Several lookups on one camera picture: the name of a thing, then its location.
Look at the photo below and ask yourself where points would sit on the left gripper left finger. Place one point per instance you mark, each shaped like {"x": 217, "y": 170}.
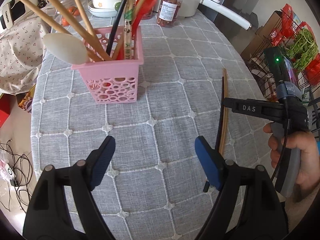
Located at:
{"x": 48, "y": 216}

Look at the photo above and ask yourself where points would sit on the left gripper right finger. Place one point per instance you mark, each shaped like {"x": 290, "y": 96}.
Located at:
{"x": 262, "y": 215}

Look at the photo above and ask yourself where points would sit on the brown wooden chopstick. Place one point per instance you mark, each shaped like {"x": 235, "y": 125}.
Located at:
{"x": 94, "y": 42}
{"x": 225, "y": 113}

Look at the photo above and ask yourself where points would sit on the light bamboo printed chopstick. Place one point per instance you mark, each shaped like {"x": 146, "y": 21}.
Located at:
{"x": 127, "y": 29}

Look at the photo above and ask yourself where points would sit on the thin brown chopstick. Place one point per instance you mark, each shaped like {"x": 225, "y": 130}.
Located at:
{"x": 85, "y": 18}

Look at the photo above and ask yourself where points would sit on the person's right hand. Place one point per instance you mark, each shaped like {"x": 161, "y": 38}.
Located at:
{"x": 308, "y": 177}

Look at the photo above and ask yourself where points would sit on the green leafy vegetable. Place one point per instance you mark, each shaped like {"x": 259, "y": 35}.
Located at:
{"x": 303, "y": 50}

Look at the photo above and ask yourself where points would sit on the grey checked tablecloth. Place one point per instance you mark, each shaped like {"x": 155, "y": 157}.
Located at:
{"x": 154, "y": 186}

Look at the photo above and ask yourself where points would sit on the white electric pot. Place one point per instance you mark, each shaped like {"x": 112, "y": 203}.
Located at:
{"x": 197, "y": 2}

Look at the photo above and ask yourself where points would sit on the pink plastic utensil basket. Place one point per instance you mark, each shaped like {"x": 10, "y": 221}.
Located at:
{"x": 114, "y": 81}

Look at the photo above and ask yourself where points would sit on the red-label snack jar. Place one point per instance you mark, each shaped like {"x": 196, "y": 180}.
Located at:
{"x": 168, "y": 12}

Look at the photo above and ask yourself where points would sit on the floral cloth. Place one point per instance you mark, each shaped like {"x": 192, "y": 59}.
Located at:
{"x": 22, "y": 51}

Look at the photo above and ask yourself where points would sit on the red plastic spoon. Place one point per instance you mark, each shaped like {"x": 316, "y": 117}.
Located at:
{"x": 118, "y": 53}

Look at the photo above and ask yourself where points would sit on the white bowl with squash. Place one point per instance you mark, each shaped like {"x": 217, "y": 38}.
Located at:
{"x": 104, "y": 8}

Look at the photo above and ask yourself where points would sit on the clear glass jar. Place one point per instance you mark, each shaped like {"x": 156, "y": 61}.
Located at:
{"x": 71, "y": 6}

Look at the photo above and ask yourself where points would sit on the black wire storage rack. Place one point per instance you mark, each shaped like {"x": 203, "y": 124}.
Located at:
{"x": 289, "y": 43}

